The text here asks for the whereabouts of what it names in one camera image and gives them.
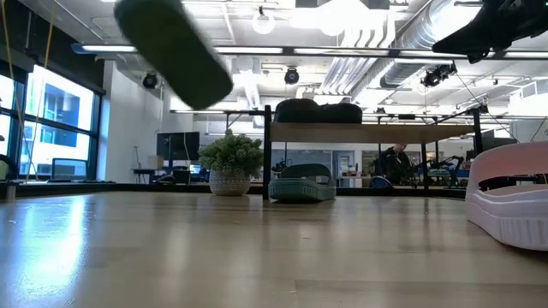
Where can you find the white round ceiling lamp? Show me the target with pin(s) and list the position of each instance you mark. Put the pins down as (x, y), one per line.
(263, 32)

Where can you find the blue round chair back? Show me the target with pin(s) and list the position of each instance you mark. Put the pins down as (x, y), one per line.
(380, 183)

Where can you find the black aluminium table frame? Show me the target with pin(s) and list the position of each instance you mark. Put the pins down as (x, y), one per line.
(128, 188)

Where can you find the person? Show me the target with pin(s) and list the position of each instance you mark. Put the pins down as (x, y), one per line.
(396, 164)

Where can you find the green rubber slide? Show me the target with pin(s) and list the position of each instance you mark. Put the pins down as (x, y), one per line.
(299, 190)
(180, 55)

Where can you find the pink rubber slide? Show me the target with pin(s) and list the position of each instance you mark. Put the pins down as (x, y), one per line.
(509, 218)

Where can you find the large office window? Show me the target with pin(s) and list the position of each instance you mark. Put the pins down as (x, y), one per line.
(60, 98)

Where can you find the open laptop on desk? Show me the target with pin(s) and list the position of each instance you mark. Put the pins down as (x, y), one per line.
(68, 170)

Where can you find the long ceiling light bar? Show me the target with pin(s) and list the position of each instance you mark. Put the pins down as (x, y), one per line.
(265, 50)

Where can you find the black ceiling spotlight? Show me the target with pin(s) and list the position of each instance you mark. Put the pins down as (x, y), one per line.
(436, 76)
(291, 76)
(150, 80)

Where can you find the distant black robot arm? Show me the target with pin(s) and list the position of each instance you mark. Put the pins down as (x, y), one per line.
(445, 169)

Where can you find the green plant in white pot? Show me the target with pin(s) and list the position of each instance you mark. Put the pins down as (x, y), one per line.
(231, 162)

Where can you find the silver ventilation duct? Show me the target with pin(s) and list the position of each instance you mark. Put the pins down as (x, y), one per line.
(428, 30)

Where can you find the wooden shelf with black frame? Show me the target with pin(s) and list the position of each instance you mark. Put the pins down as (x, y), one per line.
(385, 133)

